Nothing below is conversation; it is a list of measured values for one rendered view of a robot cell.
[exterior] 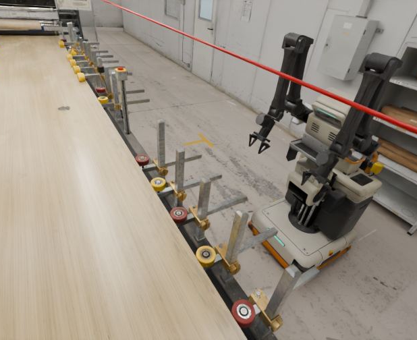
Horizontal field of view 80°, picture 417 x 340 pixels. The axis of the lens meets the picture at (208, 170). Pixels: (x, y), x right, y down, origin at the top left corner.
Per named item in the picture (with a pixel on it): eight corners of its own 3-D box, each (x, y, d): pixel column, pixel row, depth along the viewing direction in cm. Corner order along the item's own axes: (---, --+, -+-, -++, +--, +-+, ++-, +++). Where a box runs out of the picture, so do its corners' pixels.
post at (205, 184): (199, 243, 138) (207, 175, 109) (202, 248, 135) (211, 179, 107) (193, 245, 136) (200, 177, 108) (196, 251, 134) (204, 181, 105)
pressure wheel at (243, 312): (254, 328, 90) (260, 314, 83) (237, 342, 86) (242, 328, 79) (239, 309, 95) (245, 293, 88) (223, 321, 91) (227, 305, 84)
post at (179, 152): (179, 212, 154) (181, 146, 125) (181, 216, 151) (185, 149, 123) (174, 214, 152) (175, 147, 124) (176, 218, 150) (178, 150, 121)
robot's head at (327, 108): (332, 100, 150) (328, 83, 138) (364, 115, 136) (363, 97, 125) (314, 118, 150) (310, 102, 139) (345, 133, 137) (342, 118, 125)
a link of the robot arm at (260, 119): (285, 113, 144) (274, 108, 149) (273, 108, 136) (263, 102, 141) (273, 132, 147) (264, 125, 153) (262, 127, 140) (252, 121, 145)
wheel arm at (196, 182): (218, 176, 160) (219, 171, 158) (221, 179, 158) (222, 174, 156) (154, 196, 140) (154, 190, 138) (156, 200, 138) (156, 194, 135)
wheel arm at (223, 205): (242, 198, 143) (243, 192, 140) (246, 202, 140) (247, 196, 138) (173, 224, 122) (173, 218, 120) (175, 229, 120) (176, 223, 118)
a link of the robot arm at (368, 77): (401, 60, 92) (372, 53, 99) (393, 61, 89) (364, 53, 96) (351, 157, 117) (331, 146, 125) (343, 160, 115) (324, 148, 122)
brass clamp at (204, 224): (197, 210, 132) (198, 203, 129) (210, 228, 123) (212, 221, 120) (187, 214, 129) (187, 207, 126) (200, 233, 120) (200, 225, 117)
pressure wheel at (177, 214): (178, 237, 119) (179, 221, 112) (166, 229, 123) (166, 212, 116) (189, 227, 124) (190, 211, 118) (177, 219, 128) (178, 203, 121)
